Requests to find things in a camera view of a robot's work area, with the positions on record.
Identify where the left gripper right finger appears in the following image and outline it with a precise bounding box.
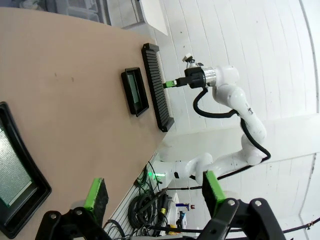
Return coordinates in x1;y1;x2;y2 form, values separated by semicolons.
197;170;286;240

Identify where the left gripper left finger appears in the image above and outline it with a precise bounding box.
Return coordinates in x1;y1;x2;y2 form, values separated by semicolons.
34;177;111;240

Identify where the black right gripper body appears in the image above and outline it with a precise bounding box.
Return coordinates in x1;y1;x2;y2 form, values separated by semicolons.
184;66;206;90

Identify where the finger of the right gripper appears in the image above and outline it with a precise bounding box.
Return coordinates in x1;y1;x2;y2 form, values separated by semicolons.
166;77;187;86
162;82;187;89

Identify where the green circuit board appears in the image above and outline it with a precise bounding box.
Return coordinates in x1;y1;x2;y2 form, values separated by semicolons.
126;72;143;107
0;124;35;208

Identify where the black plastic ESD tray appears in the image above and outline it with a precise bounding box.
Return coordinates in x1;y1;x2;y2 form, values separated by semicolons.
0;101;53;240
121;66;150;118

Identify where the black slotted board rack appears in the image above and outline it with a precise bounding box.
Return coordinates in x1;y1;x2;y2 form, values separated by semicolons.
141;42;175;133

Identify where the white table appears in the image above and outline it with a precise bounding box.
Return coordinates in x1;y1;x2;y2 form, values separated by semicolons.
138;0;171;37

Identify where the black coiled cable bundle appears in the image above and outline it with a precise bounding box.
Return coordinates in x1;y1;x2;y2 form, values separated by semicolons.
127;188;177;232

